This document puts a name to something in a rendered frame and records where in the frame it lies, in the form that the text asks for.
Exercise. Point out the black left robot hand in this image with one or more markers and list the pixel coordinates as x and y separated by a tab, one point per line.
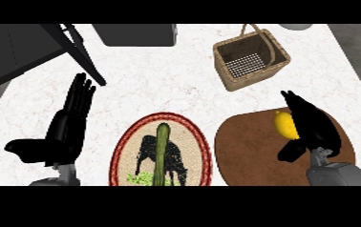
69	132

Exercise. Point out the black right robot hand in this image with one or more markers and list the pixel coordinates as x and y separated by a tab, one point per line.
313	126

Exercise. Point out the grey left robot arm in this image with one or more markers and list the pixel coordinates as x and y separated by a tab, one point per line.
65	175

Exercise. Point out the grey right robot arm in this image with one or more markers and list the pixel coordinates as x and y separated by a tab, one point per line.
334	170

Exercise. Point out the yellow lemon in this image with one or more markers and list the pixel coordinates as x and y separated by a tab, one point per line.
285	126

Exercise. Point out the brown wooden cutting board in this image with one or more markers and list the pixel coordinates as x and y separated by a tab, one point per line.
254	154

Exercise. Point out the green cucumber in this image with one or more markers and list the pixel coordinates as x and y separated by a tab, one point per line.
161	154

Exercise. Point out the oval placemat with horse print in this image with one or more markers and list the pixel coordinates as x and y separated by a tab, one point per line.
189	148

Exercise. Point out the pale grey round object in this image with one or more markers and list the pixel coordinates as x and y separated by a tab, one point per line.
297	26

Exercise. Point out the dark grey box appliance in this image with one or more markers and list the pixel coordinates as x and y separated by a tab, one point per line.
137	35

